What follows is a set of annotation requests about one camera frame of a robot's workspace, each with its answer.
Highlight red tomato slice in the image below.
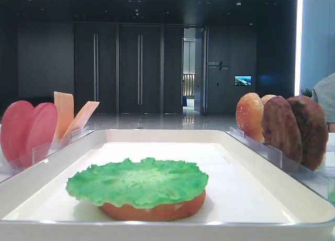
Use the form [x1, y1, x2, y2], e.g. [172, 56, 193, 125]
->
[1, 100, 34, 167]
[20, 102, 57, 167]

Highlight green lettuce leaf in tray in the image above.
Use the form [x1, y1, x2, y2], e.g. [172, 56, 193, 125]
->
[66, 157, 209, 209]

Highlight right orange cheese slice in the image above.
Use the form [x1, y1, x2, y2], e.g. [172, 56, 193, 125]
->
[63, 101, 99, 137]

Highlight orange cheese slice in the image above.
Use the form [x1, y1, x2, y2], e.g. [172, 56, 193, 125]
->
[63, 101, 99, 137]
[53, 91, 74, 140]

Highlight left orange cheese slice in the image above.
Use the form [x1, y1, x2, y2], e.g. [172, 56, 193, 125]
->
[53, 91, 74, 140]

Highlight near brown meat patty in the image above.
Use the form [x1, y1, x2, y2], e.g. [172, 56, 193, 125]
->
[261, 96, 303, 164]

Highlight brown meat patty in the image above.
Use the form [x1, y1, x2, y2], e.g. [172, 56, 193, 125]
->
[261, 96, 303, 164]
[287, 95, 328, 171]

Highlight far brown meat patty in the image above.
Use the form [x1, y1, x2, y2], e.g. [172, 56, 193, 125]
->
[287, 95, 328, 171]

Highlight green lettuce leaf on stand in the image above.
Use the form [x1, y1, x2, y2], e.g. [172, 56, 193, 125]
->
[328, 181, 335, 205]

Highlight black double door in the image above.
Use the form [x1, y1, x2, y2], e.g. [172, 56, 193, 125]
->
[74, 23, 184, 114]

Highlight near sesame bun top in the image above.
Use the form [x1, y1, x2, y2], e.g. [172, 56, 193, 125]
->
[236, 93, 264, 143]

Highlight sesame bun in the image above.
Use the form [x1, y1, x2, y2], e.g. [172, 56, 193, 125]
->
[261, 95, 276, 105]
[236, 93, 264, 143]

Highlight white rectangular tray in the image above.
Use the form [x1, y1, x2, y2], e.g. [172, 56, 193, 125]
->
[1, 130, 334, 240]

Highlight far sesame bun top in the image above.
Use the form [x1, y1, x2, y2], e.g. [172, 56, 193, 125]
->
[261, 95, 276, 105]

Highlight bottom bun slice in tray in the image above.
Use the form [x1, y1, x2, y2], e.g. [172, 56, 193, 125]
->
[100, 190, 206, 222]

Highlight potted flower plants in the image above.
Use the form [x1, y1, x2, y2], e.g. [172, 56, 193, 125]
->
[300, 87, 312, 98]

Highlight person in grey shirt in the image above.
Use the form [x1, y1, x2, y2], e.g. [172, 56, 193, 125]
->
[312, 73, 334, 123]

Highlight wall display screen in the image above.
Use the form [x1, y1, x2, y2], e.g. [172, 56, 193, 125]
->
[234, 76, 252, 86]

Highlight clear left rail strip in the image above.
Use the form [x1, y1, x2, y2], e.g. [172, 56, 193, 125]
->
[1, 126, 91, 182]

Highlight clear rail strip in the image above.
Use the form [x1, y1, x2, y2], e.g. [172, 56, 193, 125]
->
[228, 128, 334, 199]
[1, 126, 91, 182]

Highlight clear right rail strip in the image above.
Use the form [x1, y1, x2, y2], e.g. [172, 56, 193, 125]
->
[228, 128, 334, 199]

